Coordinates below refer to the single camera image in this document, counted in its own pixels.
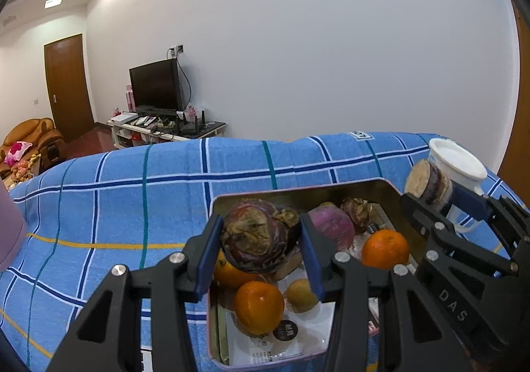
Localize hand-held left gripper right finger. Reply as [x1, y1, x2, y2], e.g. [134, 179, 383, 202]
[299, 214, 473, 372]

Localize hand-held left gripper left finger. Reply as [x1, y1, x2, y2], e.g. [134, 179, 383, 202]
[45, 212, 226, 372]

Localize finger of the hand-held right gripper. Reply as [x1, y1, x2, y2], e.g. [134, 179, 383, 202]
[398, 192, 520, 356]
[449, 185, 530, 273]

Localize orange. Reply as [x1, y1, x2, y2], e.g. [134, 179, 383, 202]
[361, 229, 410, 270]
[213, 250, 259, 289]
[235, 281, 286, 335]

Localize purple round turnip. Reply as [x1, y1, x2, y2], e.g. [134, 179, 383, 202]
[308, 205, 356, 252]

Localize pink tin box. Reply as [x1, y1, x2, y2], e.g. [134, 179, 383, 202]
[206, 178, 429, 368]

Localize white floral cup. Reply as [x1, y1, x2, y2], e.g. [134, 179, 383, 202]
[427, 138, 488, 232]

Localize brown wooden panel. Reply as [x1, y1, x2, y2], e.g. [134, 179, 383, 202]
[497, 1, 530, 190]

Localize printed paper leaflet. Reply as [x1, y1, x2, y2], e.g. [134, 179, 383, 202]
[215, 285, 332, 364]

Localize blue plaid blanket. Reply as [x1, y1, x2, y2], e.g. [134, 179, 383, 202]
[0, 131, 530, 372]

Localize black router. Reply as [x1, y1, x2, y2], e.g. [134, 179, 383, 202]
[180, 109, 212, 134]

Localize white television stand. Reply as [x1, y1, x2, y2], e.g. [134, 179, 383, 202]
[108, 113, 227, 149]

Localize black television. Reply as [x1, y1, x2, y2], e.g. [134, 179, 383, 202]
[129, 59, 184, 111]

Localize lilac electric kettle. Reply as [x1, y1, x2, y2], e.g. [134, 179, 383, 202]
[0, 186, 29, 273]

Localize colourful toys heap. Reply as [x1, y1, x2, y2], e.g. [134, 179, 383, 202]
[10, 152, 40, 182]

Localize pink floral cushion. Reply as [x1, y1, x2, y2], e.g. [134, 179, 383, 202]
[4, 141, 33, 166]

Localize brown leather sofa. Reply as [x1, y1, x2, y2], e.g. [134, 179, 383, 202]
[0, 117, 65, 180]

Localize brown wooden door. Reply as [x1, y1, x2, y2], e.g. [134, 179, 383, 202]
[44, 33, 96, 143]

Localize black television cable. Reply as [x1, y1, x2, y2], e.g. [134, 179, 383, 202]
[176, 59, 194, 110]

